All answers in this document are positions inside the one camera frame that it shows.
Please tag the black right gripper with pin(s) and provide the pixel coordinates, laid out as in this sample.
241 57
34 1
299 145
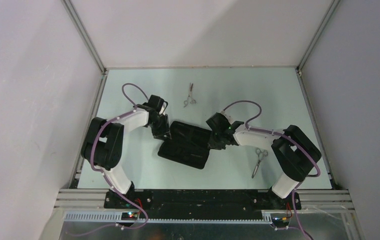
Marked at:
214 145

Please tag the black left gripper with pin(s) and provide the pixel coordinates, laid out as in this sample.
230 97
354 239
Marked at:
160 134

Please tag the black zippered tool case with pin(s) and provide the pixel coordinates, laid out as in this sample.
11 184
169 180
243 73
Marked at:
188 145

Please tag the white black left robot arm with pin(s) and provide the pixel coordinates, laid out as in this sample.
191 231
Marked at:
103 143

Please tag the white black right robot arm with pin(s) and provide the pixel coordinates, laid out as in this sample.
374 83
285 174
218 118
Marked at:
295 152

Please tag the silver thinning scissors far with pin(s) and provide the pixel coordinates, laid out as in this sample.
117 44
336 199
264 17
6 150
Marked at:
190 99

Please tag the aluminium front frame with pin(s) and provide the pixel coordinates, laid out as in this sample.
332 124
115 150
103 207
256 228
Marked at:
102 205

